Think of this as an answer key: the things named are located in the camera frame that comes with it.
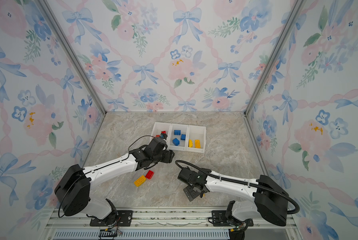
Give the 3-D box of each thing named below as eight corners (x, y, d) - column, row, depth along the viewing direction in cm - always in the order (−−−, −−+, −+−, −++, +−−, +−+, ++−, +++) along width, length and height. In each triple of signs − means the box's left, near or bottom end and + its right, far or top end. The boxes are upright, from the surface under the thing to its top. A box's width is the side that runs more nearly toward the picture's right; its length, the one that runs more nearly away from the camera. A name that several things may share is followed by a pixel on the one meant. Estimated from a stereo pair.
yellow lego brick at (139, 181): (137, 187, 86) (136, 186, 84) (134, 183, 87) (133, 182, 85) (146, 179, 88) (146, 178, 87) (143, 175, 90) (143, 174, 88)
